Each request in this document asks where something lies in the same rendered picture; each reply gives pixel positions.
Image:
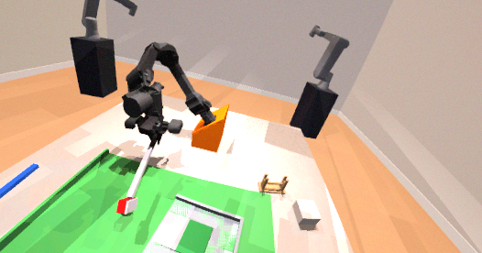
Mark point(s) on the blue flat bar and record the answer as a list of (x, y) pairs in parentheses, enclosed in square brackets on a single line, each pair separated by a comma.
[(18, 179)]

